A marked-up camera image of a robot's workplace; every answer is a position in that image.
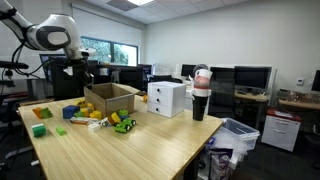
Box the monitor with blue screen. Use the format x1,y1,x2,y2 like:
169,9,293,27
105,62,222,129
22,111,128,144
39,53,68,83

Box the white small toy brick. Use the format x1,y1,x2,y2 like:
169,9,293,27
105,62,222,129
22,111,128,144
87,122,101,132

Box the wooden side desk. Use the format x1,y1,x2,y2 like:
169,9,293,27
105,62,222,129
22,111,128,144
18,98,54,108

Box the dark grey round disc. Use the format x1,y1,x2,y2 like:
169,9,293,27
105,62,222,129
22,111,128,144
192,63,210,77

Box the white drawer unit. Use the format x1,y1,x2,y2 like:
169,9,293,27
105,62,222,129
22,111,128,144
146,81,187,119

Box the clear plastic storage bin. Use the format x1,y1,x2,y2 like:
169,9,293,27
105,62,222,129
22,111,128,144
220,117,261,151

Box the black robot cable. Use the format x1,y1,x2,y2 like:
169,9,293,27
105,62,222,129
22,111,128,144
11,41,51,79

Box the white long toy block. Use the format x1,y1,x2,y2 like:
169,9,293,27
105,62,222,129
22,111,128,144
69,116,100,126

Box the green toy car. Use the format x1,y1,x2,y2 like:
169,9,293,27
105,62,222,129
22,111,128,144
113,117,137,135

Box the dark printed snack bag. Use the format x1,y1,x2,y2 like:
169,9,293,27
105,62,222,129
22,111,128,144
207,148,234,180

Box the large yellow toy brick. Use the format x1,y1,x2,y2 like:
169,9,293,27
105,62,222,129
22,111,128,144
74,98,88,108

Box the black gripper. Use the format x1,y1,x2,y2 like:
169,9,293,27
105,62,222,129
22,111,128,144
68,58,95,89

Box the white mug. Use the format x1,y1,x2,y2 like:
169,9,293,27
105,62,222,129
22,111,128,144
194,68,214,81

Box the red white cup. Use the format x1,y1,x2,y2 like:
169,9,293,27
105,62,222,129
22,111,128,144
192,75,212,98

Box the small green toy brick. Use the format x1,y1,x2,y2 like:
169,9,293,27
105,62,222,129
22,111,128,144
54,125,68,137

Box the black Dell monitor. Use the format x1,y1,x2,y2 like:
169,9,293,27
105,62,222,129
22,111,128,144
49,58,101,101

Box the clear plastic bag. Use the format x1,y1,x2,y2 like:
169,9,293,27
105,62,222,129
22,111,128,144
207,127,250,169

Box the green white toy brick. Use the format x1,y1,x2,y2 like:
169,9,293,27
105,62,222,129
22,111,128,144
31,122,48,139

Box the white grey jar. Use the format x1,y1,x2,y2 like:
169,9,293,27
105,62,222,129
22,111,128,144
111,68,121,84

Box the blue toy brick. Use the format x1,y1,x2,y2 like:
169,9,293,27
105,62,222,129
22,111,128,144
62,104,81,120

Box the wooden office desk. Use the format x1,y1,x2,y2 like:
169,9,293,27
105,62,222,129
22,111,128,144
233,90,271,130
277,98,320,112

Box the black computer monitor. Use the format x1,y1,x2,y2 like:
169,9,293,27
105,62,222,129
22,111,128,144
311,69,320,93
138,63,154,81
233,65,273,92
180,63,198,78
118,65,145,91

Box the black tripod mount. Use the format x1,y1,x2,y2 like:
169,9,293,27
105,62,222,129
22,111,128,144
0,60,30,88

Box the yellow toy vehicle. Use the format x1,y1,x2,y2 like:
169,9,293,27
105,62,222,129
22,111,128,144
101,111,122,128

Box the black tumbler cup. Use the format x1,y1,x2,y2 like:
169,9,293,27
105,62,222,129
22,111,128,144
191,95,210,122

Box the window with dark frame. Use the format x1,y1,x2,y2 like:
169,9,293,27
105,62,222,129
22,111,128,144
80,35,140,67

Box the white cabinet red top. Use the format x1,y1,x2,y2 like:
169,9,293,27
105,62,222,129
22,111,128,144
260,107,303,153

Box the white roller blind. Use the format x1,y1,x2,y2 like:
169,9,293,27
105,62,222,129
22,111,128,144
71,5,145,48

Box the brown cardboard box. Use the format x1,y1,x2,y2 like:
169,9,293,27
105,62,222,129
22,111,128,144
83,82,141,119

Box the ceiling light panel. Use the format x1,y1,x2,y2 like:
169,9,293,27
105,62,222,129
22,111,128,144
127,0,155,7

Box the green blue small brick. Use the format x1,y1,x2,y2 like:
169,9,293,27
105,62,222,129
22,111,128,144
117,108,130,121

